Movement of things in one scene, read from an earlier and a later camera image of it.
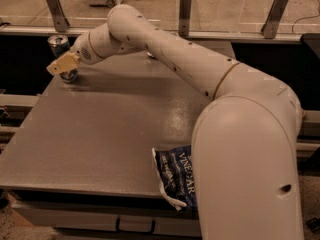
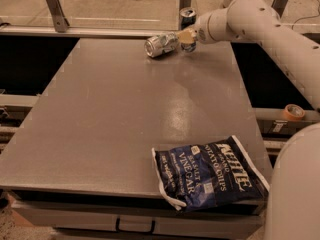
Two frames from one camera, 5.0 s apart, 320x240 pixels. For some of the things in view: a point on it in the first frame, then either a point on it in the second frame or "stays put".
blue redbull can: (59, 46) -> (188, 17)
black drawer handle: (117, 227) stays put
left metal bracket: (61, 22) stays put
